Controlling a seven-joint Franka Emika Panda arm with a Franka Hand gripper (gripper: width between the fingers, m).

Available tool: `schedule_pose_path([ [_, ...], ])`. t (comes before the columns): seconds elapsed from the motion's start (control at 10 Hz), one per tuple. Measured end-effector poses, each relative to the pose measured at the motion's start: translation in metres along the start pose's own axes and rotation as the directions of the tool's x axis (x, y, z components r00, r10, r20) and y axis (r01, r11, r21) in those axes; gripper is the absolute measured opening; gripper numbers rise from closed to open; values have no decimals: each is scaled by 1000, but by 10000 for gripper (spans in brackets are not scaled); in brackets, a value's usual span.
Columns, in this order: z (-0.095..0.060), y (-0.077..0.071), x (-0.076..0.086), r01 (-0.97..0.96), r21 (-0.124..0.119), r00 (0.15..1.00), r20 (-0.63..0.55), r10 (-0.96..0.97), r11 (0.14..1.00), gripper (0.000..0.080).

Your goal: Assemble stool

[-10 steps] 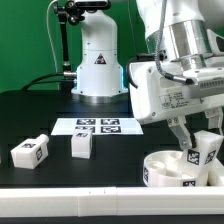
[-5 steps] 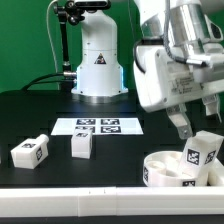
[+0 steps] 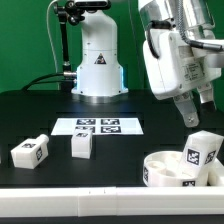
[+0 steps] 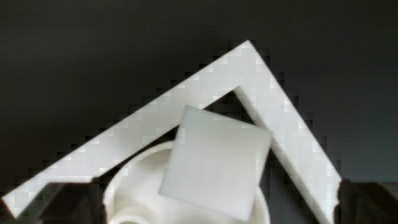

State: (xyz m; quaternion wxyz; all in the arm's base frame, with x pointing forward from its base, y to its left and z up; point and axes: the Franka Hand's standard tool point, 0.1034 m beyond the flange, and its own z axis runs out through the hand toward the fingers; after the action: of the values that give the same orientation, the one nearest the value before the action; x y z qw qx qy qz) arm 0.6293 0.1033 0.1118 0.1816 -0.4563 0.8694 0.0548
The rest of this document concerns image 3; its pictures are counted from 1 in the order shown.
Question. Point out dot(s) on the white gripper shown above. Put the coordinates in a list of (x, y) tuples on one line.
[(177, 71)]

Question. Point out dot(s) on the white round stool seat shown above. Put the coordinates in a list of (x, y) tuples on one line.
[(160, 170)]

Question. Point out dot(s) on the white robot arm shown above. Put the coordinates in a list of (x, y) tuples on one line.
[(100, 77)]

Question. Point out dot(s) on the white right fence bar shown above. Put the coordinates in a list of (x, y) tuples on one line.
[(216, 174)]

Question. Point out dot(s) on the white fence bar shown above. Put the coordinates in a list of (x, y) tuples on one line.
[(111, 201), (216, 174)]

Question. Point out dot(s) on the white marker sheet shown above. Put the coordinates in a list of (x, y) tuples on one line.
[(99, 126)]

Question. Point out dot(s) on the white front fence bar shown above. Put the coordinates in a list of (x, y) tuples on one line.
[(111, 201)]

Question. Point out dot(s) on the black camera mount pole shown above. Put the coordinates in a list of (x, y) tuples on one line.
[(73, 12)]

